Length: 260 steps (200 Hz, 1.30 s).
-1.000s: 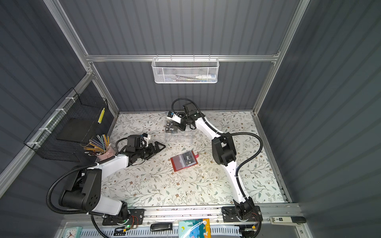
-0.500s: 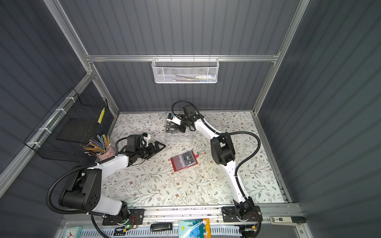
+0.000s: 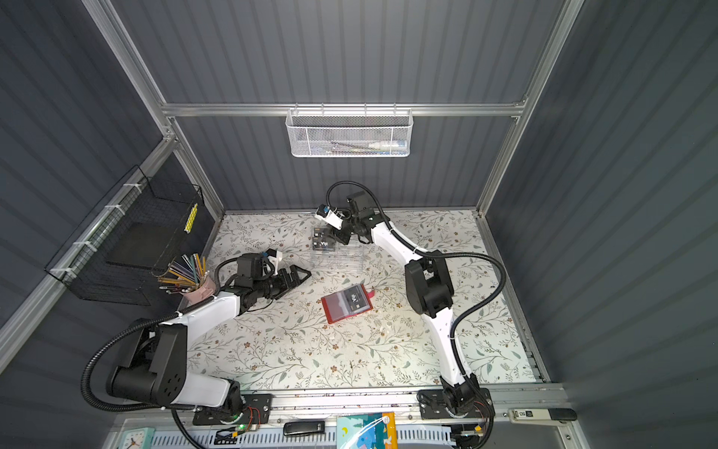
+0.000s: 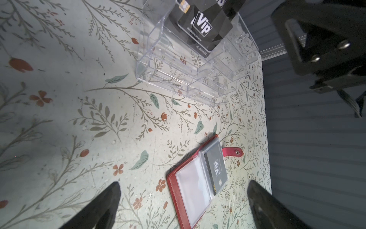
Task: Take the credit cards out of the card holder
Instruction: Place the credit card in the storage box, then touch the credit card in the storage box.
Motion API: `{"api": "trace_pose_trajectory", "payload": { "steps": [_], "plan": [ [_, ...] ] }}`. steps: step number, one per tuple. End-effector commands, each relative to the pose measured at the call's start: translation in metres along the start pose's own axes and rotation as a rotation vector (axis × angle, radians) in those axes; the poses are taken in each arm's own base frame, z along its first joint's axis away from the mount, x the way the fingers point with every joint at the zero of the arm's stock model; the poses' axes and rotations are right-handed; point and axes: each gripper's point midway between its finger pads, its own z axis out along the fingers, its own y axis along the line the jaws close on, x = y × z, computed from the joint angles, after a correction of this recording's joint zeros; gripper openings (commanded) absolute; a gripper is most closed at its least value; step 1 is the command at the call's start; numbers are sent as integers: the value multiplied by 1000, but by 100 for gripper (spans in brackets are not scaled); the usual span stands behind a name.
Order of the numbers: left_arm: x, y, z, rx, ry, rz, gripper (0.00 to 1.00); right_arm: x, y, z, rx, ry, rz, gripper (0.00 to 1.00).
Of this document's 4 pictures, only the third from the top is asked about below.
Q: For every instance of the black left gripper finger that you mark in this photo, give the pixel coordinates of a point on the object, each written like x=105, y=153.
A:
x=290, y=281
x=294, y=273

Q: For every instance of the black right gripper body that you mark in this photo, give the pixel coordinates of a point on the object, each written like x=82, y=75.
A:
x=344, y=233

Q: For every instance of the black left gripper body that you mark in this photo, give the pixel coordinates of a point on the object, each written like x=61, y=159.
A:
x=283, y=281

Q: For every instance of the black vip card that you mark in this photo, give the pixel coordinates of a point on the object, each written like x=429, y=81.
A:
x=356, y=300
x=321, y=242

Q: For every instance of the red leather card holder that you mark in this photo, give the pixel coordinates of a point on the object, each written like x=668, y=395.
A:
x=333, y=306

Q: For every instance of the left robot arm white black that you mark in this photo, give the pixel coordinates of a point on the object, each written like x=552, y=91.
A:
x=152, y=368

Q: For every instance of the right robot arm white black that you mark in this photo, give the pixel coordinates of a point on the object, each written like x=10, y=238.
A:
x=428, y=284

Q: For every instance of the clear acrylic organizer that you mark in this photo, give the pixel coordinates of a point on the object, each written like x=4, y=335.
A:
x=346, y=259

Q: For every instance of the pink pencil cup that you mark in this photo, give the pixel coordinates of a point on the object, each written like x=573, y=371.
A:
x=206, y=290

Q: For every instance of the bundle of coloured pencils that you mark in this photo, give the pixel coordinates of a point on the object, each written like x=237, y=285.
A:
x=184, y=274

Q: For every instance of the white marker in basket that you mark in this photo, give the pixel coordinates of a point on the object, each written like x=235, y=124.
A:
x=382, y=147

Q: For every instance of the yellow marker in basket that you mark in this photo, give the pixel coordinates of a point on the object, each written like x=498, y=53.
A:
x=190, y=219

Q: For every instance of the small black device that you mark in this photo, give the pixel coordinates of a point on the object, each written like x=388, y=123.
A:
x=302, y=428

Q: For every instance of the colourful picture book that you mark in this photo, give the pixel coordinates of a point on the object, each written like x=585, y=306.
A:
x=371, y=431

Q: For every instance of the teal alarm clock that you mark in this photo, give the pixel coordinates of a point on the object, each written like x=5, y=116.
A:
x=136, y=438

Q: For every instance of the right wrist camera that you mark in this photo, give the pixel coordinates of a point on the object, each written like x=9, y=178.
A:
x=329, y=217

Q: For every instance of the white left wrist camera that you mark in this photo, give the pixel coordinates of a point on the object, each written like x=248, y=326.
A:
x=274, y=257

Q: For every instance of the white mesh wall basket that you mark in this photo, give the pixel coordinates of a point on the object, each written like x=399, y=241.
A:
x=310, y=133

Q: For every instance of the black wire wall basket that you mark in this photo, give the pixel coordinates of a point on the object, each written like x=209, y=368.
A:
x=120, y=255

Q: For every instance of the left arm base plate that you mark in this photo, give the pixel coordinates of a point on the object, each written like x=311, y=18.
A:
x=252, y=409

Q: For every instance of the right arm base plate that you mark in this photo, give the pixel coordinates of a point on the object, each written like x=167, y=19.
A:
x=437, y=404

